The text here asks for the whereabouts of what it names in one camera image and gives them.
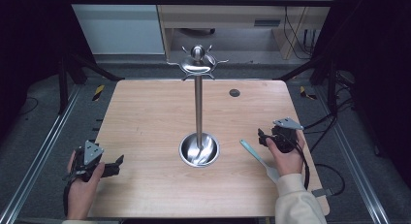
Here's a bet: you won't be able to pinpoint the black metal stand strut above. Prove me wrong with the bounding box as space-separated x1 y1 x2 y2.
57 52 126 115
274 53 338 115

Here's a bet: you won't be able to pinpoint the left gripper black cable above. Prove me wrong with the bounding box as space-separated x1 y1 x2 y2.
62 174 78 218

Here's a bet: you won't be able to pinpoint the aluminium floor rail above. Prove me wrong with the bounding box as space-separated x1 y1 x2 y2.
0 84 82 224
314 86 392 224

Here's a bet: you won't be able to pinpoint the stainless steel utensil rack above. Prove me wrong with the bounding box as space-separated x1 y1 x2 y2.
166 44 230 169

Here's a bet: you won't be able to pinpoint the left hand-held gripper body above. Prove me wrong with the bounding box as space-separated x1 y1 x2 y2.
69 140 107 183

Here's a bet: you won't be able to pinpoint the black hanging cables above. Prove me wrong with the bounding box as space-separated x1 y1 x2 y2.
282 6 316 61

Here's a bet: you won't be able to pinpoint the yellow black striped tape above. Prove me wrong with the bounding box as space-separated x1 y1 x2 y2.
299 85 318 101
92 84 106 102

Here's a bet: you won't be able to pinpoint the black frame bar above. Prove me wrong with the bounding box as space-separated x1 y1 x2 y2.
64 0 335 8

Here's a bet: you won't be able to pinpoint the person's right hand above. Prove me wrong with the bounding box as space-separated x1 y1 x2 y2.
265 130 306 177

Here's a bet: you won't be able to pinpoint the black floor cable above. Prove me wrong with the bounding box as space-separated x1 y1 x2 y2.
314 163 346 197

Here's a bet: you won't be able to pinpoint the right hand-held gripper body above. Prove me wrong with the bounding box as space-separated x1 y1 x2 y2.
270 116 305 154

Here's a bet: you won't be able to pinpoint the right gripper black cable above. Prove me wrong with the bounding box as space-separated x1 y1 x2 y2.
280 130 311 191

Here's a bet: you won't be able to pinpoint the grey cable connector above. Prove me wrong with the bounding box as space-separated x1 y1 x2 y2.
311 188 333 198

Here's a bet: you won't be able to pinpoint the teal handled white spatula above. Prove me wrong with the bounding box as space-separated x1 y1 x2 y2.
238 139 281 185

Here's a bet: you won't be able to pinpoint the person's left hand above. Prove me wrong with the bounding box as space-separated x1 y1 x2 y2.
66 150 107 220

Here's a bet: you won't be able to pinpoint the white panel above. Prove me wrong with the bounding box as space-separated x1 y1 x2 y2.
64 0 166 55

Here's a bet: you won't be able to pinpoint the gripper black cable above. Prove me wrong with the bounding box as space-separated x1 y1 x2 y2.
280 130 311 191
62 174 78 218

